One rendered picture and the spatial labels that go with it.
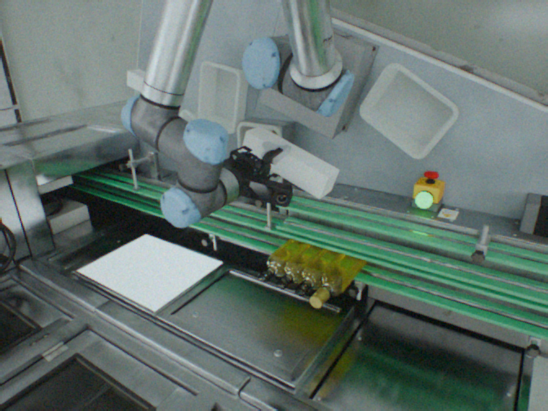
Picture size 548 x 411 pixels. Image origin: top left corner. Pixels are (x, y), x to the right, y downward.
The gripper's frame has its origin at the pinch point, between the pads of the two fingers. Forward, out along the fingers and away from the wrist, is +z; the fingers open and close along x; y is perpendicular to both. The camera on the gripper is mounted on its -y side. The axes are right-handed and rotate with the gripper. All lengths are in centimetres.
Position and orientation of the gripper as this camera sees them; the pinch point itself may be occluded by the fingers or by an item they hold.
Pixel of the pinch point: (285, 162)
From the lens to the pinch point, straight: 98.8
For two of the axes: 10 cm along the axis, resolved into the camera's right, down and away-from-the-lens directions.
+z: 5.5, -3.6, 7.5
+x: -2.5, 7.9, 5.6
